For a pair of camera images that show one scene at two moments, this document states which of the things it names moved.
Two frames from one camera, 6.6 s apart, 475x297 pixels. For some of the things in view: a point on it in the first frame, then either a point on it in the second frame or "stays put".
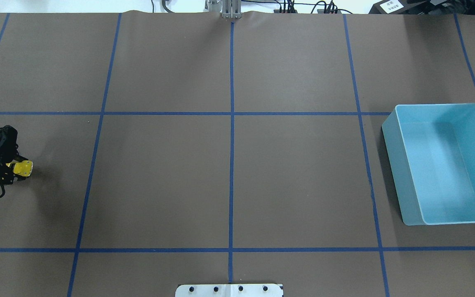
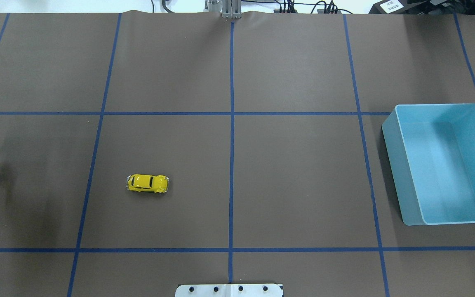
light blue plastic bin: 445,163 stays put
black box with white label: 392,7 stays put
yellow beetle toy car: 24,168 -> 142,182
